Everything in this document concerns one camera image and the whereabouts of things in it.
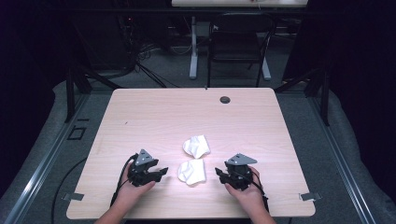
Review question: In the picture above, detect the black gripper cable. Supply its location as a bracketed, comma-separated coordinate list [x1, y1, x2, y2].
[109, 153, 139, 208]
[241, 169, 271, 214]

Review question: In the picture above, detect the tangle of black cables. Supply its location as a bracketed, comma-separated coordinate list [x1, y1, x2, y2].
[115, 13, 182, 90]

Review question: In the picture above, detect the person's left hand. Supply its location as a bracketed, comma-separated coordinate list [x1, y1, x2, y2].
[115, 169, 157, 213]

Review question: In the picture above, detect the grey metal table bracket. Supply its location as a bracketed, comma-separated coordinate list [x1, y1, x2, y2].
[61, 192, 85, 202]
[298, 191, 323, 202]

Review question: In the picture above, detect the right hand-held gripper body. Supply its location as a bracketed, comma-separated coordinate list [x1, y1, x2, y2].
[224, 152, 259, 191]

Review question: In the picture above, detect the black floor cable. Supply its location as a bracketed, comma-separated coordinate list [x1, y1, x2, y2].
[50, 156, 89, 224]

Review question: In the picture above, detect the white cloth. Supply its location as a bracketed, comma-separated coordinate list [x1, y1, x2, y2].
[177, 158, 207, 187]
[182, 134, 211, 160]

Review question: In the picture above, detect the white desk with legs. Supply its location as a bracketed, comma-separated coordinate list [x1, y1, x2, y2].
[170, 0, 309, 81]

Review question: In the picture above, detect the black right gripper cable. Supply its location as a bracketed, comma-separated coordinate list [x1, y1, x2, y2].
[241, 169, 271, 214]

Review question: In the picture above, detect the black folding chair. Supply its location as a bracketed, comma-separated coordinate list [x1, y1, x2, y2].
[205, 11, 278, 89]

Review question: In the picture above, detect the black metal stand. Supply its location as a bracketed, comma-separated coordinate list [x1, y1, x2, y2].
[64, 65, 123, 123]
[274, 67, 331, 127]

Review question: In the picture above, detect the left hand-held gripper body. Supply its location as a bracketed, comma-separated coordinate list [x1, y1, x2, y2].
[126, 148, 158, 188]

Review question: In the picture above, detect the aluminium floor rail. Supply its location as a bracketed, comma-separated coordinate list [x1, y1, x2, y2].
[2, 92, 92, 224]
[307, 92, 378, 224]

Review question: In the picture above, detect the person's right hand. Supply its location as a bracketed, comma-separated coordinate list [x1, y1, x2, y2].
[224, 165, 266, 215]

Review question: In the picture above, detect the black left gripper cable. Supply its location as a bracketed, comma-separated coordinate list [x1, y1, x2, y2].
[109, 153, 139, 208]

